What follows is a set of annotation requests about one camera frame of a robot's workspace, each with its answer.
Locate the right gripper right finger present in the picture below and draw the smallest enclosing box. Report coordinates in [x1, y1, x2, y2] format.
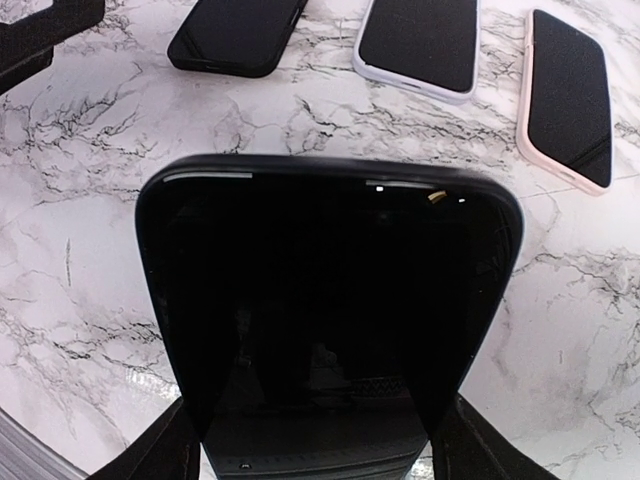
[431, 395, 557, 480]

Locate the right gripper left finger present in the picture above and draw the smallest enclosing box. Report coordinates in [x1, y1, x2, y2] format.
[88, 399, 201, 480]

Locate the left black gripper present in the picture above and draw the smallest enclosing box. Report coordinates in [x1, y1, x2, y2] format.
[1, 0, 105, 94]

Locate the black phone teal edge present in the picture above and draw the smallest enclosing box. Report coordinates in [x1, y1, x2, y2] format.
[135, 154, 523, 479]

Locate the black phone with camera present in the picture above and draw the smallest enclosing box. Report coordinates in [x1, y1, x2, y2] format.
[167, 0, 306, 78]

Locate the pink phone case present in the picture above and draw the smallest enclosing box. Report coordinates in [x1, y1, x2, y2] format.
[516, 7, 615, 198]

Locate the lavender phone case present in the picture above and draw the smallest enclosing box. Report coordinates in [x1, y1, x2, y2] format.
[352, 0, 482, 106]

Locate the front aluminium rail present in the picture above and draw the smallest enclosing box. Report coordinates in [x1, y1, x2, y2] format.
[1, 410, 88, 480]

